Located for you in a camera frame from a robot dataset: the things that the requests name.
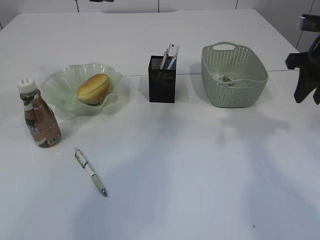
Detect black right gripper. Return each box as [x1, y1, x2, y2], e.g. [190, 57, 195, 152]
[285, 37, 320, 105]

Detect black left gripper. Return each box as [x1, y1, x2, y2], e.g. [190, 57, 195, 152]
[89, 0, 114, 3]

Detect small grey paper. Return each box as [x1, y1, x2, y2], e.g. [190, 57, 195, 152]
[222, 76, 233, 82]

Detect brown bread loaf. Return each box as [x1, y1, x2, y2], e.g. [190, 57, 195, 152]
[76, 73, 110, 105]

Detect grey grip ballpoint pen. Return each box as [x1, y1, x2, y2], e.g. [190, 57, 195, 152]
[159, 47, 170, 70]

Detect clear plastic ruler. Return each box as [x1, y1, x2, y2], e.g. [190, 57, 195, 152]
[167, 43, 180, 57]

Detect white paper ball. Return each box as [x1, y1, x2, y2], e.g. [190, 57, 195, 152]
[212, 74, 225, 82]

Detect blue grip pen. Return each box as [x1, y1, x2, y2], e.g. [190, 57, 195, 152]
[167, 56, 177, 70]

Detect brown coffee drink bottle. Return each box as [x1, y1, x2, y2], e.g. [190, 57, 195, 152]
[17, 78, 61, 148]

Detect beige grip ballpoint pen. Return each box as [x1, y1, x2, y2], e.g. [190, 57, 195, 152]
[74, 148, 108, 198]

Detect green plastic woven basket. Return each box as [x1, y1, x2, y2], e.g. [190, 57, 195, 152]
[201, 42, 269, 108]

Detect green wavy glass plate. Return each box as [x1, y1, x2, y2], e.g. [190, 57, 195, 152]
[41, 63, 124, 116]

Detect black mesh pen holder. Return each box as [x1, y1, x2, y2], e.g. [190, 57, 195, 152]
[148, 55, 177, 103]

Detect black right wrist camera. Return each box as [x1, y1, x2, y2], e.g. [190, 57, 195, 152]
[298, 14, 320, 33]

